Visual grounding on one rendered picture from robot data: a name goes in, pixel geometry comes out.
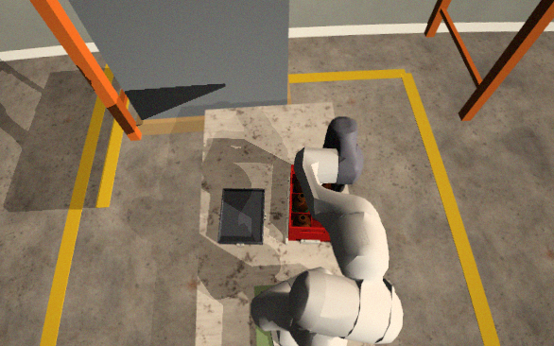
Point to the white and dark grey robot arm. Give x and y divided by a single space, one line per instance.
362 307

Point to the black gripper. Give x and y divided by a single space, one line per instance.
338 187

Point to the red plastic crate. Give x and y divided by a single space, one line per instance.
294 233

